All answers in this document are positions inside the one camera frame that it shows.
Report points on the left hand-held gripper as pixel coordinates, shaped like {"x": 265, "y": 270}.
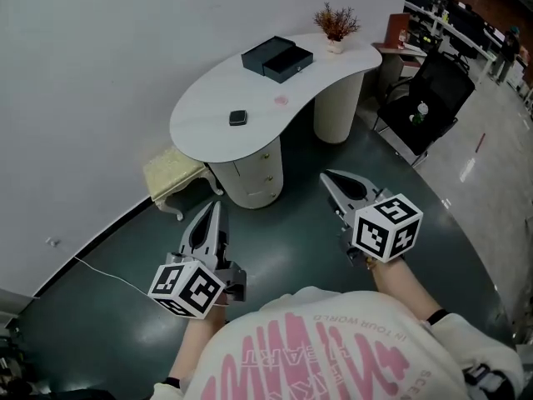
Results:
{"x": 183, "y": 288}

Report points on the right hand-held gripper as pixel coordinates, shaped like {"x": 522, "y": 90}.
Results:
{"x": 387, "y": 227}

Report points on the pink round makeup compact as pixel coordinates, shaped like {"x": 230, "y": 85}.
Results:
{"x": 281, "y": 100}

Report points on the black makeup compact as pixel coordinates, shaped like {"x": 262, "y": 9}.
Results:
{"x": 237, "y": 117}

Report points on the black drawer box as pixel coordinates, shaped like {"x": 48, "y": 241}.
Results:
{"x": 270, "y": 58}

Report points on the person's left forearm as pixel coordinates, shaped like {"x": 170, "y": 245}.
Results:
{"x": 195, "y": 344}

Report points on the person's right forearm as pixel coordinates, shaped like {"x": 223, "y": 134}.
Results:
{"x": 399, "y": 290}

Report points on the cream upholstered stool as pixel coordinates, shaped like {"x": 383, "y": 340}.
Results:
{"x": 170, "y": 173}

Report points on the small green white bottle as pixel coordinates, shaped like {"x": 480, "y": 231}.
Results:
{"x": 419, "y": 113}

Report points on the white curved vanity table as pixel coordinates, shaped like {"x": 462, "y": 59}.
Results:
{"x": 258, "y": 98}

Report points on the black office chair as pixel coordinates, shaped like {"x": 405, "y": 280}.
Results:
{"x": 433, "y": 94}

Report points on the black left wristband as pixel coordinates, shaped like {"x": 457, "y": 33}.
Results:
{"x": 173, "y": 382}

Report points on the black wristband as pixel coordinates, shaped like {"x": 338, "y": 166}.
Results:
{"x": 437, "y": 316}
{"x": 173, "y": 382}

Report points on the brown side desk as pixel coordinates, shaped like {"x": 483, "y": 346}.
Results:
{"x": 401, "y": 54}

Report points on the white shirt with pink print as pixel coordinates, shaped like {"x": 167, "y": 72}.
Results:
{"x": 333, "y": 348}

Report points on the black right wristband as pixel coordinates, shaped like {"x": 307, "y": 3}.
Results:
{"x": 437, "y": 316}

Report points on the potted reddish dried plant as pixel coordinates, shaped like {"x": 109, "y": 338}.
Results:
{"x": 336, "y": 25}

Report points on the clear bottle with red label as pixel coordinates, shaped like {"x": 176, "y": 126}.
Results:
{"x": 402, "y": 39}

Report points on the row of office desks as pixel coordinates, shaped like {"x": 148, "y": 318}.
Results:
{"x": 458, "y": 19}

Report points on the small white wall fixture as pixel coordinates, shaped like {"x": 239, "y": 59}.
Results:
{"x": 53, "y": 241}

